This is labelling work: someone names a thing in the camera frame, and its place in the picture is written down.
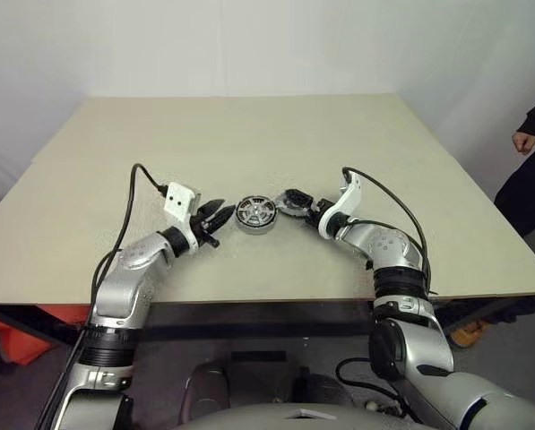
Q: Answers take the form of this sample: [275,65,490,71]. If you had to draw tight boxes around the orange object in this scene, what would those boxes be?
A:
[0,304,89,368]

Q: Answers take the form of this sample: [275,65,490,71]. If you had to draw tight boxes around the dark rounded shape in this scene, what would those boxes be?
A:
[293,366,358,404]
[184,360,232,422]

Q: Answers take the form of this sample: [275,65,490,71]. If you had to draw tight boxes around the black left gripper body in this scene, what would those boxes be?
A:
[190,211,221,250]

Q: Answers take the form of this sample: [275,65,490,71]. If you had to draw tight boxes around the tan shoe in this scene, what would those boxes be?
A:
[450,322,490,348]

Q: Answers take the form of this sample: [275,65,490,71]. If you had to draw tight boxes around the person in black coat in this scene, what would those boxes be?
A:
[493,91,535,252]

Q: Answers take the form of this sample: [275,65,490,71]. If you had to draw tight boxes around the black table frame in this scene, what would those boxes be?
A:
[0,299,535,346]

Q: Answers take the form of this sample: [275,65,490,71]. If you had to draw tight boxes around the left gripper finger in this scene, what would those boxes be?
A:
[199,198,227,219]
[206,204,237,234]

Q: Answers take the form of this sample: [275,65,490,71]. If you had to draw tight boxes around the silver spoked rotor cap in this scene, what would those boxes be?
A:
[234,194,279,226]

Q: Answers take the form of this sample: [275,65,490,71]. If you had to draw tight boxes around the person's bare hand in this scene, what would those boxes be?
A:
[512,130,535,156]

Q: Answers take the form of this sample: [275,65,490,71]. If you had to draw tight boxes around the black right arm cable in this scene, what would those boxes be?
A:
[341,166,432,297]

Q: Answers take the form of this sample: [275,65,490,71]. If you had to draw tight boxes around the small grey gear disc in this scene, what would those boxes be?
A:
[276,193,311,219]

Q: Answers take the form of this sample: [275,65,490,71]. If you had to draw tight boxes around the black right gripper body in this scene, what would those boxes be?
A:
[309,196,335,225]

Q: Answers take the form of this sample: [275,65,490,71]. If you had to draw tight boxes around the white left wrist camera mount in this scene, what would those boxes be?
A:
[163,181,203,252]

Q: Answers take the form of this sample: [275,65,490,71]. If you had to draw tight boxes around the silver robot torso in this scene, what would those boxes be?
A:
[186,398,411,430]

